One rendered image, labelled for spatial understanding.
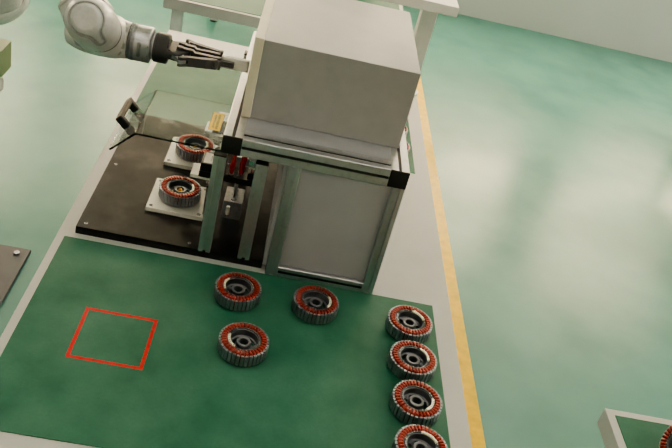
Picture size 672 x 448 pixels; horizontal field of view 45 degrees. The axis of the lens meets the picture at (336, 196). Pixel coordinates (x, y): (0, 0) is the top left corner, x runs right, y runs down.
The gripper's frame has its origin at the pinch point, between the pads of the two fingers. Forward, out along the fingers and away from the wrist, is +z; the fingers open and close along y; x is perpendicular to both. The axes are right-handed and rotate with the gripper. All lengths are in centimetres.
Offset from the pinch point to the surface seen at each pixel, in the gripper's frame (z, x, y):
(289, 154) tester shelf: 17.2, -8.1, 25.6
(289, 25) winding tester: 11.3, 13.6, 2.0
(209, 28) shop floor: -38, -118, -317
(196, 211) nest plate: -2.9, -39.9, 8.9
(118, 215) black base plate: -21.8, -41.1, 15.8
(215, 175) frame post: 1.2, -18.9, 23.4
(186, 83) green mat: -20, -43, -73
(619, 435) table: 103, -43, 60
